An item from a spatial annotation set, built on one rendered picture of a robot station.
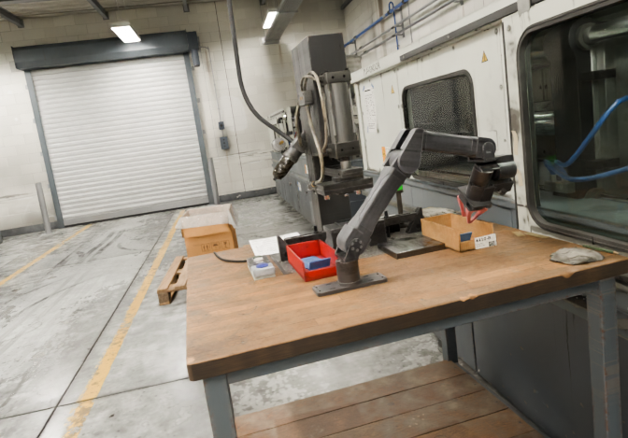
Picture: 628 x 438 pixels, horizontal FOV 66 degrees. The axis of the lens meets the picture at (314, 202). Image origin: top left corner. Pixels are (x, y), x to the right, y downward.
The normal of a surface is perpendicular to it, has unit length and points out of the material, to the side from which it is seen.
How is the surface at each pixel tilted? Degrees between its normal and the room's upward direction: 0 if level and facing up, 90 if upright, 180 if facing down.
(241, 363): 90
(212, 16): 90
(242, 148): 90
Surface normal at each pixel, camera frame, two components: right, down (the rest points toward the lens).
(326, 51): 0.25, 0.11
